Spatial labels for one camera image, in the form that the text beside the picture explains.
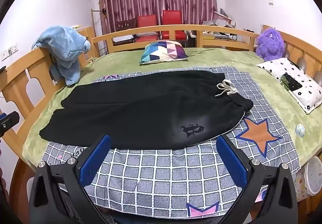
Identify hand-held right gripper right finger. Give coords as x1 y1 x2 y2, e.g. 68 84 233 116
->
216 136 298 224

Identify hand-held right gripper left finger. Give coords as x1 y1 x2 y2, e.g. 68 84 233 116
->
29 134 114 224

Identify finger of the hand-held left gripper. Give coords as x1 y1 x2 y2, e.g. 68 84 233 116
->
0 111 20 137

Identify black pants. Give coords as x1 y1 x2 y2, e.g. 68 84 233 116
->
39 70 254 150

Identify grey checkered star blanket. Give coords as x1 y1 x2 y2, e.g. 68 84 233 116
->
41 67 301 224

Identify small light blue toy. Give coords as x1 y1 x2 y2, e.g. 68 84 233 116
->
295 123 306 137

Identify white star print bin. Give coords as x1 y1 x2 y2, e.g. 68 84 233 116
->
295 156 322 202

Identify blue plush elephant toy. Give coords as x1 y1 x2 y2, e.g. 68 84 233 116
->
31 25 91 86

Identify green bed sheet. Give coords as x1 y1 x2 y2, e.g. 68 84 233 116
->
21 46 322 166

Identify white floral pillow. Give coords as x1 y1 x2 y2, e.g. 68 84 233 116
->
256 57 322 114

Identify purple plush toy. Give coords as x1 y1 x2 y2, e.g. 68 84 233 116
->
255 26 286 62

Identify colourful triangle pattern pillow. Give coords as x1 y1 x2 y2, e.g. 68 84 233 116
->
139 40 189 65

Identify pile of cardboard clutter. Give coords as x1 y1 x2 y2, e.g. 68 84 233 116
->
201 8 237 38

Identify dark wooden chair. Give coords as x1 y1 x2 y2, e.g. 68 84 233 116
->
116 18 137 43

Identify wooden coat rack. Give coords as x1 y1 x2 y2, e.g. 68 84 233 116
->
91 0 108 36

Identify red chair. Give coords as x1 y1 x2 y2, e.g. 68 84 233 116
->
137 15 159 42
161 10 187 41

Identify white wall switch panel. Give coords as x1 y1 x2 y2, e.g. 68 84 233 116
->
0 43 19 61

